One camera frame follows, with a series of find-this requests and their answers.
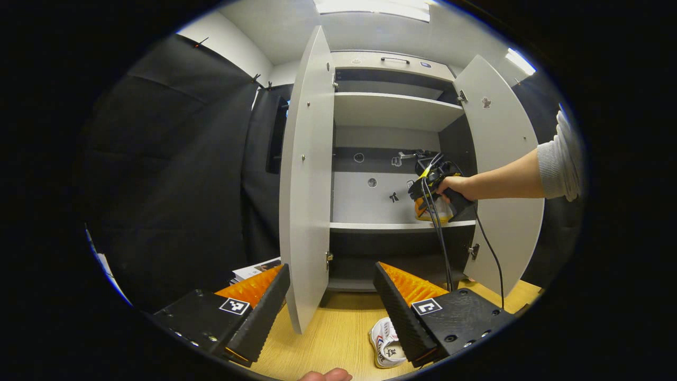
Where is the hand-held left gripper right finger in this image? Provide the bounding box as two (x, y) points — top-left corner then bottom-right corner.
(373, 261), (517, 368)

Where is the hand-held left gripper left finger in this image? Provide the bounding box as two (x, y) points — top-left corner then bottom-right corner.
(152, 263), (291, 366)

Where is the small ceiling light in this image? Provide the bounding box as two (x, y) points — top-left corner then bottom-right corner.
(505, 49), (536, 76)

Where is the long ceiling light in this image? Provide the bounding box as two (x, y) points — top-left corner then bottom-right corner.
(313, 0), (432, 22)

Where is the stack of magazines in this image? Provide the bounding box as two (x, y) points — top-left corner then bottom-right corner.
(230, 257), (282, 285)

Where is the grey shoe cabinet door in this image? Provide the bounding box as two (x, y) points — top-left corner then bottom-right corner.
(454, 55), (545, 298)
(279, 25), (336, 335)

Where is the grey shoe cabinet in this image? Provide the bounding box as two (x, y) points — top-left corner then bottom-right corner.
(325, 50), (479, 307)

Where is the black cable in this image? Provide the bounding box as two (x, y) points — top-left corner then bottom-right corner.
(420, 153), (454, 293)
(472, 205), (505, 310)

